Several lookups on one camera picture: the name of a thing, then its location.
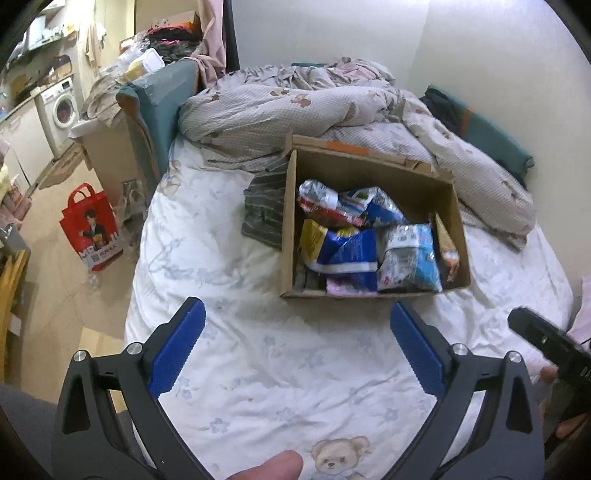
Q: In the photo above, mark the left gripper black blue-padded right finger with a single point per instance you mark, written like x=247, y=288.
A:
x=485, y=423

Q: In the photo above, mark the red shopping bag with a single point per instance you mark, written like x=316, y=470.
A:
x=89, y=225

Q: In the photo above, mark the white blue green snack bag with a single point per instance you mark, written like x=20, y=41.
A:
x=373, y=205

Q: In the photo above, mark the blue and yellow snack bag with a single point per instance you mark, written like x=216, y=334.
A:
x=346, y=254

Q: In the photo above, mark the white washing machine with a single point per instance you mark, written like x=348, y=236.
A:
x=58, y=112

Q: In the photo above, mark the person's left thumb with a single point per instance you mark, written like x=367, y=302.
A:
x=284, y=466

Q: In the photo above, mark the teal headboard cushion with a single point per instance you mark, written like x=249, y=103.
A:
x=150, y=106

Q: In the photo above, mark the person's right hand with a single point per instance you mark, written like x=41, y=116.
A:
x=566, y=409

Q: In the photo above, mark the brown cardboard box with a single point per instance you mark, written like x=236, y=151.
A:
x=418, y=188

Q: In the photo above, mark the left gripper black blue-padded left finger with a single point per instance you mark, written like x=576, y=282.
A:
x=88, y=441

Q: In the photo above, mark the white and light-blue snack bag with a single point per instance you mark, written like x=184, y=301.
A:
x=407, y=259

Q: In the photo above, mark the pink hanging garment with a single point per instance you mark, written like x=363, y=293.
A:
x=210, y=56

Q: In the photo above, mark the teal pillow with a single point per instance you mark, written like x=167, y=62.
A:
x=479, y=131

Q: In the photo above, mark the white floral bed sheet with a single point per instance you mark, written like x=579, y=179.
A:
x=269, y=373

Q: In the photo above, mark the grey checked duvet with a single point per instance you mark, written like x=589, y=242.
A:
x=246, y=116

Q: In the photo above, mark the grey striped garment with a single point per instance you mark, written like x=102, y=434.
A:
x=264, y=198

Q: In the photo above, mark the white barcode red-edged snack bag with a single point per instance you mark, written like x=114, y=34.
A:
x=323, y=204

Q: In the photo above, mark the pink snack packet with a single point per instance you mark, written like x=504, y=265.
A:
x=343, y=288

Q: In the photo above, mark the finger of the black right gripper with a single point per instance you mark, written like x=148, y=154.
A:
x=570, y=358

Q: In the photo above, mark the orange tan snack packet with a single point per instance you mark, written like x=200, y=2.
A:
x=449, y=260

